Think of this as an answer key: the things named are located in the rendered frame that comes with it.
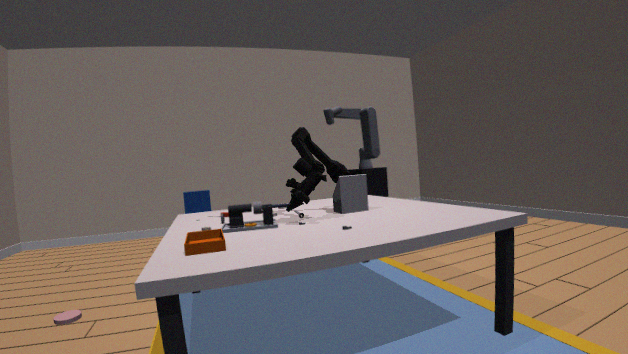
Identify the brown open tray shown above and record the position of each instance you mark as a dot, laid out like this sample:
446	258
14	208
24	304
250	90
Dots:
199	242

